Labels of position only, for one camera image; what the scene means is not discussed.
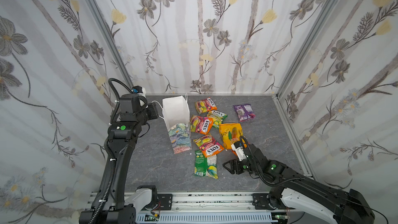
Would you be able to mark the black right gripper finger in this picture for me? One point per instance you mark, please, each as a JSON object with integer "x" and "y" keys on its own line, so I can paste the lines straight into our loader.
{"x": 230, "y": 170}
{"x": 230, "y": 163}

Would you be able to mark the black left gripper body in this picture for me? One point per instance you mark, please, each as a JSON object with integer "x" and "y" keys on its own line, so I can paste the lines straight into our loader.
{"x": 151, "y": 112}

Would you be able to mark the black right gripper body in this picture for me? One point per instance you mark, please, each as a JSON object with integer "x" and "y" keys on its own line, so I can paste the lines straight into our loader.
{"x": 235, "y": 165}

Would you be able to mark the white floral paper bag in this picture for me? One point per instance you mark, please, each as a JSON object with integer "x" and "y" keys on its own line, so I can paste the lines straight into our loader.
{"x": 176, "y": 115}

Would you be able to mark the green snack bag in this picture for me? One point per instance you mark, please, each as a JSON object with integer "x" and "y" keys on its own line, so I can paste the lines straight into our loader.
{"x": 205, "y": 166}

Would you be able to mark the fox's candy bag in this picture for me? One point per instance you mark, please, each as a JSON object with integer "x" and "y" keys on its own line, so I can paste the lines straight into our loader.
{"x": 208, "y": 145}
{"x": 199, "y": 124}
{"x": 205, "y": 105}

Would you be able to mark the yellow mango snack bag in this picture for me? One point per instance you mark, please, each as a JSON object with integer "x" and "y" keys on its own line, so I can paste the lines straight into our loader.
{"x": 230, "y": 134}

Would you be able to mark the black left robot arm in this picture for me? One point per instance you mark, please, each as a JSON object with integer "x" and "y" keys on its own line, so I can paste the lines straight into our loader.
{"x": 110, "y": 205}

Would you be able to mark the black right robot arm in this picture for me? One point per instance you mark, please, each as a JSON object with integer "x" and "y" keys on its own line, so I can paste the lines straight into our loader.
{"x": 290, "y": 189}

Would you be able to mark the green Fox's spring tea bag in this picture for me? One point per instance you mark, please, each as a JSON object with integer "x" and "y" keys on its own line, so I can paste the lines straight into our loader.
{"x": 217, "y": 117}

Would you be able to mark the Fox's candy bag top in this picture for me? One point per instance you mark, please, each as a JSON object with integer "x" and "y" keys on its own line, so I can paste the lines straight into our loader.
{"x": 205, "y": 105}

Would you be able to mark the purple snack packet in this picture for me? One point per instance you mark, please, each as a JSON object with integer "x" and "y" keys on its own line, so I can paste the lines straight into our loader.
{"x": 244, "y": 112}

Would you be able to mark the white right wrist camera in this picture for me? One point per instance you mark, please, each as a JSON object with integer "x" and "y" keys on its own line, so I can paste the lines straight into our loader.
{"x": 238, "y": 149}

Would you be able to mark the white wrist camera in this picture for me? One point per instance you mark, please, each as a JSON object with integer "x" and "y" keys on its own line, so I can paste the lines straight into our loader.
{"x": 141, "y": 91}
{"x": 238, "y": 149}

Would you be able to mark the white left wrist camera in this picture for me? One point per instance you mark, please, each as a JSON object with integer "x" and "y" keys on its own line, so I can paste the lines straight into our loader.
{"x": 141, "y": 91}

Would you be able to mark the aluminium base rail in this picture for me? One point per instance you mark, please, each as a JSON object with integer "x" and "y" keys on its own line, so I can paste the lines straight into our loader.
{"x": 222, "y": 202}

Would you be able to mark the white perforated cable duct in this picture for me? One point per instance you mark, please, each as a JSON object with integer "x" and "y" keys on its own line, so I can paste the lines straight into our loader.
{"x": 207, "y": 218}

